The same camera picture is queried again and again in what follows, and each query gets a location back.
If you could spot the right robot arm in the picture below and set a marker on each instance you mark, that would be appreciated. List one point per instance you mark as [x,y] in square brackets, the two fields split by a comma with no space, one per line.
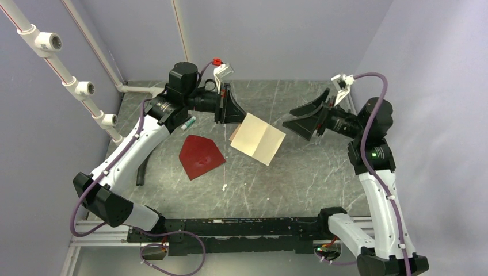
[389,251]

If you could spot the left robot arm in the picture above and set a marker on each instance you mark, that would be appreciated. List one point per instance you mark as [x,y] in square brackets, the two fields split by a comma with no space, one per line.
[100,191]

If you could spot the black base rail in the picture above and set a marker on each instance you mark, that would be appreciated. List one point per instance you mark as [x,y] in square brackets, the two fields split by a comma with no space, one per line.
[301,235]

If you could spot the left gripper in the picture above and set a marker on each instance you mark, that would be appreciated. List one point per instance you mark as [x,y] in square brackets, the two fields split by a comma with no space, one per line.
[231,112]

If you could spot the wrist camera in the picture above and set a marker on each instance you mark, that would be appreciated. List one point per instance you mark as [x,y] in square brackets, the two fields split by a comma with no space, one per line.
[220,72]
[342,84]

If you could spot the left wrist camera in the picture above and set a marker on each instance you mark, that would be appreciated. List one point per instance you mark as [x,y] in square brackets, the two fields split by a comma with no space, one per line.
[220,72]

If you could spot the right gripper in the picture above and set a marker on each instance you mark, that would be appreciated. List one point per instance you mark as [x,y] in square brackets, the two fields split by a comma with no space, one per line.
[304,127]

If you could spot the green glue stick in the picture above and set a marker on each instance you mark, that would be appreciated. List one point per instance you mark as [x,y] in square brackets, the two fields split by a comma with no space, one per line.
[188,123]

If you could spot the red envelope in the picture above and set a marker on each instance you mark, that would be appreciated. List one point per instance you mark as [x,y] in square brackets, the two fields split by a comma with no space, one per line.
[199,155]

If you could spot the tan letter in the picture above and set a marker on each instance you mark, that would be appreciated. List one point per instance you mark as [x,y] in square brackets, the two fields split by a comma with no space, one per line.
[257,139]

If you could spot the white pvc pipe frame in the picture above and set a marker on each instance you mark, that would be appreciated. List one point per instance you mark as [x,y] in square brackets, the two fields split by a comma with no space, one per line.
[36,68]

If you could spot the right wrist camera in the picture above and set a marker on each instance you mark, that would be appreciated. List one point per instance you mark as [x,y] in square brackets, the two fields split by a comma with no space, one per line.
[342,84]

